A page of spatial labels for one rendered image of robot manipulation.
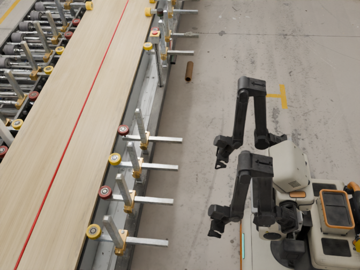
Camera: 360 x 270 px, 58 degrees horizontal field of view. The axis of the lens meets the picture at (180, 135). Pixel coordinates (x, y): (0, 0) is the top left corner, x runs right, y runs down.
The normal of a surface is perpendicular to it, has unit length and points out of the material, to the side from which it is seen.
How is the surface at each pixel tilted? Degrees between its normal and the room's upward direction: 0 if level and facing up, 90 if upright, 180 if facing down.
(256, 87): 12
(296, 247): 0
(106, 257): 0
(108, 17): 0
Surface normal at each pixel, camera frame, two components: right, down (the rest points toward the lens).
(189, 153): -0.04, -0.64
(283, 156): -0.70, -0.51
